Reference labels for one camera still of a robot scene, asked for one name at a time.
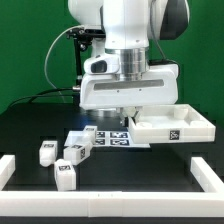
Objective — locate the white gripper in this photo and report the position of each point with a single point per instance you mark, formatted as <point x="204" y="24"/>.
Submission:
<point x="156" y="86"/>

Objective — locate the white square tabletop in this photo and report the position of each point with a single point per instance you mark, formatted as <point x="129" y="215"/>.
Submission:
<point x="170" y="124"/>

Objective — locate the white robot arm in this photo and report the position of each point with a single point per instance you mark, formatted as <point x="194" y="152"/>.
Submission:
<point x="119" y="75"/>

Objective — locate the white marker sheet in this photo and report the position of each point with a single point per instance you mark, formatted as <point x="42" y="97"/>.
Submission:
<point x="107" y="139"/>

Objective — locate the white U-shaped fence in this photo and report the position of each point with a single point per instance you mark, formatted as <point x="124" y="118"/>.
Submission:
<point x="209" y="202"/>

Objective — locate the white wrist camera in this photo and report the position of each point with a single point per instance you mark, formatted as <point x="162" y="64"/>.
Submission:
<point x="102" y="64"/>

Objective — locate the black camera on stand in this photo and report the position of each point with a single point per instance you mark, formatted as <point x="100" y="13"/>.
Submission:
<point x="82" y="39"/>

